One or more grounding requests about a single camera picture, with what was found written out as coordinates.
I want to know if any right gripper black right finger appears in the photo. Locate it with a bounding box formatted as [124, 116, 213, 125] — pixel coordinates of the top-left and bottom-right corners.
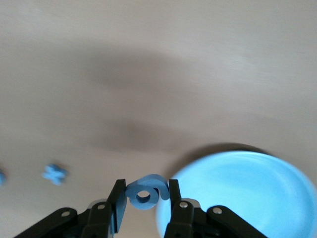
[162, 178, 269, 238]

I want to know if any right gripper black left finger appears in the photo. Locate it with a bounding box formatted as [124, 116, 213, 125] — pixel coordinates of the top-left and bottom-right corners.
[14, 178, 128, 238]

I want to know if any blue digit six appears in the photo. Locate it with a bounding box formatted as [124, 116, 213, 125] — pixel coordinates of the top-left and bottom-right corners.
[125, 174, 171, 211]

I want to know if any blue letter x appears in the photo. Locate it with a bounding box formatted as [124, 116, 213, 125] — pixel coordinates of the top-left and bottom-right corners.
[41, 163, 69, 186]

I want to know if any blue plate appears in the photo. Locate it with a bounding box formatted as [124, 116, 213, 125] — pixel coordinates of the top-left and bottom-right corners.
[155, 150, 317, 238]

